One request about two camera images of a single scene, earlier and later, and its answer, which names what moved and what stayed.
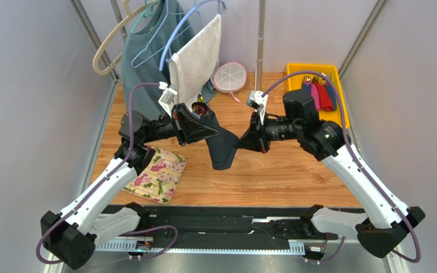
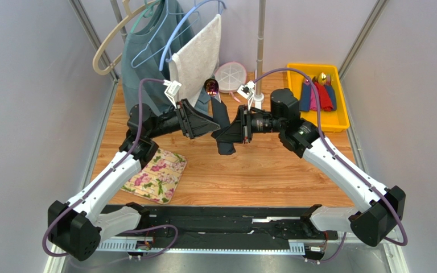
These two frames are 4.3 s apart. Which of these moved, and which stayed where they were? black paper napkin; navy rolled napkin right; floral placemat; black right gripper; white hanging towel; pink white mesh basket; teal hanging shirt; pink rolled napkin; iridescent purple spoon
Moved: black paper napkin; black right gripper; iridescent purple spoon
Stayed: teal hanging shirt; pink rolled napkin; navy rolled napkin right; white hanging towel; floral placemat; pink white mesh basket
